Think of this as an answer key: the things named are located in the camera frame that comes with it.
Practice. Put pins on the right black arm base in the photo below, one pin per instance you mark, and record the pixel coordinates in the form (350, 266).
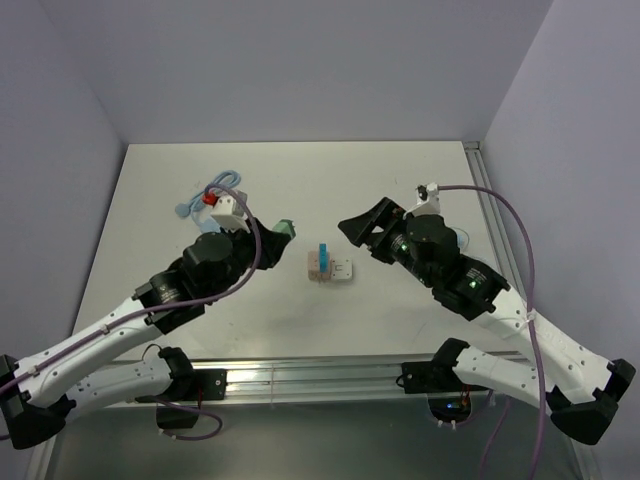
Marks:
(430, 385)

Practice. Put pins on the blue plug adapter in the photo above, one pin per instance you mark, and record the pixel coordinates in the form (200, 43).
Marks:
(323, 259)

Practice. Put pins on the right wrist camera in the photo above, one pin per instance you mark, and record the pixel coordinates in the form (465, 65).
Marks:
(427, 201)

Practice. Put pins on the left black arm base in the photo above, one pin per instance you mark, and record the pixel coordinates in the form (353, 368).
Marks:
(204, 385)

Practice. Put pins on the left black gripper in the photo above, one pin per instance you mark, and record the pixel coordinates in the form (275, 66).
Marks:
(272, 244)

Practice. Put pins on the light blue charger with cable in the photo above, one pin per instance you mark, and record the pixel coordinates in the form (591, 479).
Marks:
(463, 239)

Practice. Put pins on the green plug adapter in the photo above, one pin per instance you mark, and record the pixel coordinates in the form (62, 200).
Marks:
(285, 227)

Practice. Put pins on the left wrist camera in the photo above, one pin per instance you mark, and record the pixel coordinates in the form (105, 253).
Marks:
(225, 213)

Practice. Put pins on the aluminium front rail frame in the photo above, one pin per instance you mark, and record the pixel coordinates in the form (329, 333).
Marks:
(336, 418)

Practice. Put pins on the aluminium right rail frame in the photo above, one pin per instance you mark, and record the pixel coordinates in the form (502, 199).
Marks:
(492, 209)

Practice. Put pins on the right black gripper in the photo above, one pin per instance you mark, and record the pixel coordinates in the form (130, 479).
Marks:
(387, 214)

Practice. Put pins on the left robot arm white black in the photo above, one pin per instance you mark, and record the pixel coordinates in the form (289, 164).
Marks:
(43, 392)

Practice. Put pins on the pink cube socket adapter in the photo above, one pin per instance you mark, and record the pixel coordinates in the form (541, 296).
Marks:
(312, 268)

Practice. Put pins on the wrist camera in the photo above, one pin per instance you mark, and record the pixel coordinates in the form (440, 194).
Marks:
(225, 213)
(427, 201)

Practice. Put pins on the white plug adapter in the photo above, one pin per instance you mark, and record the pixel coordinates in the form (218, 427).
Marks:
(341, 269)

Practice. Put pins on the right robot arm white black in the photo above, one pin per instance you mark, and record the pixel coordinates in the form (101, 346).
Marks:
(578, 389)

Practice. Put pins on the aluminium rail frame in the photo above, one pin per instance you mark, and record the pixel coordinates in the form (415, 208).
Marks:
(492, 209)
(336, 418)

